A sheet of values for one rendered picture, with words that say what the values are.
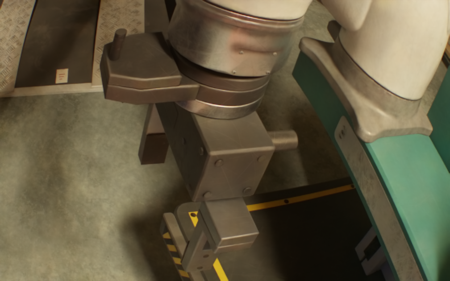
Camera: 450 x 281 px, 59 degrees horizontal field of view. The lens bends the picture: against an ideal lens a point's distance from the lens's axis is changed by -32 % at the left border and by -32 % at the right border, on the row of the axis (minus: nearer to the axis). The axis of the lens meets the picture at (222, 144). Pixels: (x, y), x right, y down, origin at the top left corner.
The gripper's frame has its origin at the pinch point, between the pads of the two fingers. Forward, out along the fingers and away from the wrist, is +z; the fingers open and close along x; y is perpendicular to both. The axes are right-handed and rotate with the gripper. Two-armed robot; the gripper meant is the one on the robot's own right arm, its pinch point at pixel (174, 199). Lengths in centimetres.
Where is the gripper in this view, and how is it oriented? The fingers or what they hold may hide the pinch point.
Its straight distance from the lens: 49.6
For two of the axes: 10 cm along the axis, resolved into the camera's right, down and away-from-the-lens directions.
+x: -3.4, -7.2, 6.1
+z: -2.6, 6.9, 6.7
